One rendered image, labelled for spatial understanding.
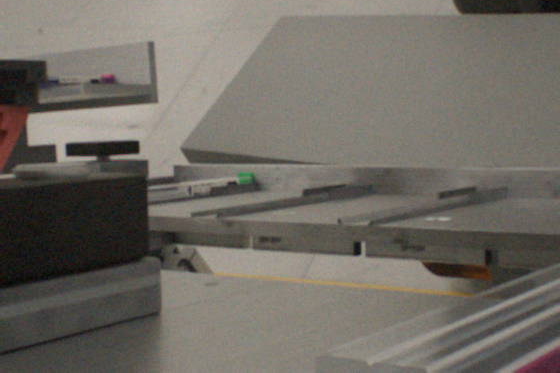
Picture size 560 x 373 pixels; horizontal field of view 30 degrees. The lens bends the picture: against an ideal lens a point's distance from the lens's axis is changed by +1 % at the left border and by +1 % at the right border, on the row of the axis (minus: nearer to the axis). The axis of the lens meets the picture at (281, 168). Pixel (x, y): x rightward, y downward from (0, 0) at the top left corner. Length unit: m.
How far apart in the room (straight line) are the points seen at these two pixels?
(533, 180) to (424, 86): 0.36
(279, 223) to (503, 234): 0.14
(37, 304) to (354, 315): 0.10
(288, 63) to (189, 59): 1.38
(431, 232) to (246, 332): 0.27
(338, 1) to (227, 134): 1.36
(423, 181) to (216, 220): 0.20
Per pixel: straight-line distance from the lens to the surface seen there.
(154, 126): 2.42
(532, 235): 0.54
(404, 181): 0.79
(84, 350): 0.30
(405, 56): 1.14
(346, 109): 1.10
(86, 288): 0.32
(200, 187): 0.81
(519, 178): 0.75
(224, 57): 2.51
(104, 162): 0.86
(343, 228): 0.59
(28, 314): 0.30
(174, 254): 0.99
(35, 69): 0.63
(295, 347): 0.29
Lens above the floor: 1.24
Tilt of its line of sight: 36 degrees down
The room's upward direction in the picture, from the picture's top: 30 degrees counter-clockwise
